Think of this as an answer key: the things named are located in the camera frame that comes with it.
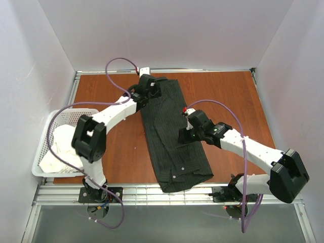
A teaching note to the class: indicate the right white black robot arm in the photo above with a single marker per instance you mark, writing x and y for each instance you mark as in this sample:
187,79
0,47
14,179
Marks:
285,174

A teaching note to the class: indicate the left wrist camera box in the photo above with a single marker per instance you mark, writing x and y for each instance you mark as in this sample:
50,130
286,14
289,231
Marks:
146,80

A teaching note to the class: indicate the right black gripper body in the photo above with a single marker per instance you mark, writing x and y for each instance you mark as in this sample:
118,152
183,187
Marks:
184,135

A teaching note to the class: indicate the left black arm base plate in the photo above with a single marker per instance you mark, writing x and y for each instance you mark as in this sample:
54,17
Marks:
100,197

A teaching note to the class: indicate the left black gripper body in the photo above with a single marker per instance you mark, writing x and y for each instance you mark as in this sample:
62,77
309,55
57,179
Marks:
156,88

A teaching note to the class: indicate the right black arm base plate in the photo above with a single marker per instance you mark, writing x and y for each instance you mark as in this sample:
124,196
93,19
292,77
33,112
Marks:
225,194

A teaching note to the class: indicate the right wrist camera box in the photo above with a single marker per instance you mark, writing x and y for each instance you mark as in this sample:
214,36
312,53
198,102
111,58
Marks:
197,119

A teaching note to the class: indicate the aluminium front frame rail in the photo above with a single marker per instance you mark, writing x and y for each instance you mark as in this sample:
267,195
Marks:
154,216

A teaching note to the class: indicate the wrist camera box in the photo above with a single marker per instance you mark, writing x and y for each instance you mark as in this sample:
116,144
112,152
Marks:
197,119
146,80

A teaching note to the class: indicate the white shirt in basket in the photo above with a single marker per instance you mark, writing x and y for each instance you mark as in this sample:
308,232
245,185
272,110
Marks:
61,146

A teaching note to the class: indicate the dark pinstriped long sleeve shirt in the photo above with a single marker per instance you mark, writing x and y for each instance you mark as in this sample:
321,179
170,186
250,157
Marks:
176,166

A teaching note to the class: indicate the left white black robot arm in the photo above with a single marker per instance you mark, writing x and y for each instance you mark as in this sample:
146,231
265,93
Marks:
89,139

